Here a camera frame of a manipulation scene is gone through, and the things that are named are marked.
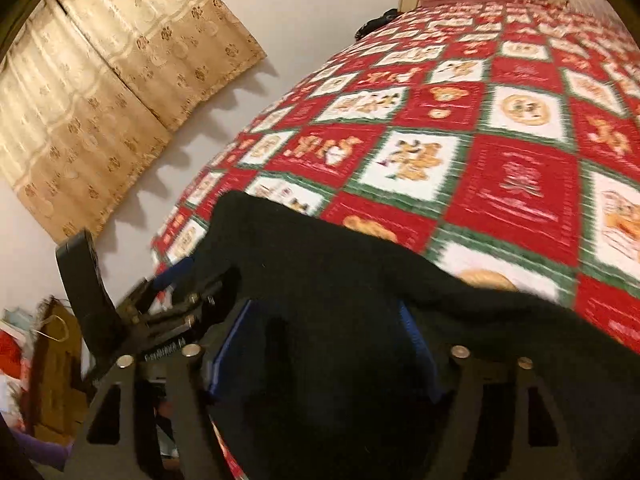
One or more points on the wooden cabinet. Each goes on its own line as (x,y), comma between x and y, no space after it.
(50,375)

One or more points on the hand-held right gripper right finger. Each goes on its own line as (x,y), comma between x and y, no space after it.
(414,332)

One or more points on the person's left forearm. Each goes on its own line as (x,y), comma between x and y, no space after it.
(45,452)

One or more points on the striped pillow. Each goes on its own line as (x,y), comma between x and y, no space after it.
(592,7)

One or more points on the red printed blanket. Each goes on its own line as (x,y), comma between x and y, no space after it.
(500,185)

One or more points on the black pants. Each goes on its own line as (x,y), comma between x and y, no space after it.
(325,270)

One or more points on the black cloth bundle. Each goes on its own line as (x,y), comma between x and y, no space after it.
(372,26)

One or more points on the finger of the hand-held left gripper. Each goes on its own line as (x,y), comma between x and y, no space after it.
(172,272)
(200,305)

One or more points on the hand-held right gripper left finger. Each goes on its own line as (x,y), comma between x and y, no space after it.
(231,345)

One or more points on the red cloth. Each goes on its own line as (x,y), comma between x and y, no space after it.
(11,352)

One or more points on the beige patterned curtain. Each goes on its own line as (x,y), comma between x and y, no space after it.
(100,85)

